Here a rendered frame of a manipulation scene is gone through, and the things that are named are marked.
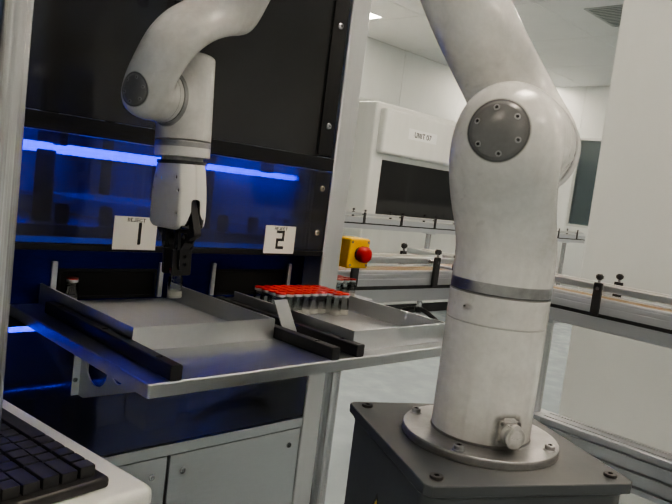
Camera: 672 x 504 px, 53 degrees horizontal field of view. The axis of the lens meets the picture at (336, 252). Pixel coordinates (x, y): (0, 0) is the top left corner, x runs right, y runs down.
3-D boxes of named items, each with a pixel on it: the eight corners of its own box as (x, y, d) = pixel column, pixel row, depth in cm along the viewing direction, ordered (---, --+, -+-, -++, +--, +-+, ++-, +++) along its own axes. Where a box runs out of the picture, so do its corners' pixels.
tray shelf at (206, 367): (8, 314, 117) (9, 303, 116) (307, 301, 166) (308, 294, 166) (147, 399, 83) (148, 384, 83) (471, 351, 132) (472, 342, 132)
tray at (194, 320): (38, 302, 120) (40, 283, 120) (168, 298, 138) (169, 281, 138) (131, 351, 96) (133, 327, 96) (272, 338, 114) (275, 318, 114)
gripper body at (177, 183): (144, 152, 105) (141, 224, 106) (175, 153, 97) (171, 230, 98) (188, 156, 110) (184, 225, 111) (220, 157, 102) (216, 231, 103)
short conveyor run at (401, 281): (307, 308, 168) (315, 245, 167) (268, 295, 179) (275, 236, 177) (465, 300, 216) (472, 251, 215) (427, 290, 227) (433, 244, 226)
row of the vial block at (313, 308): (270, 314, 134) (273, 291, 134) (335, 310, 147) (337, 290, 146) (277, 316, 132) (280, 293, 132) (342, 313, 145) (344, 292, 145)
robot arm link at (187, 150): (144, 138, 104) (143, 158, 105) (170, 138, 98) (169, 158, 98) (193, 144, 110) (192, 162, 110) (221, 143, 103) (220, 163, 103)
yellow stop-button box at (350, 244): (326, 263, 166) (330, 234, 166) (346, 263, 172) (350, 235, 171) (348, 268, 161) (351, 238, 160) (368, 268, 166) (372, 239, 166)
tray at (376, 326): (232, 308, 136) (234, 291, 136) (326, 304, 154) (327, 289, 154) (352, 351, 112) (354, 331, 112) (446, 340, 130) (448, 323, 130)
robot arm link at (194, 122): (184, 138, 97) (221, 144, 106) (189, 44, 96) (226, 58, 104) (139, 136, 101) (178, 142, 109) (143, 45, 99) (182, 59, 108)
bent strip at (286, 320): (269, 332, 119) (273, 299, 118) (282, 331, 121) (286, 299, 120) (324, 353, 109) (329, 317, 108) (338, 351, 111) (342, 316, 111)
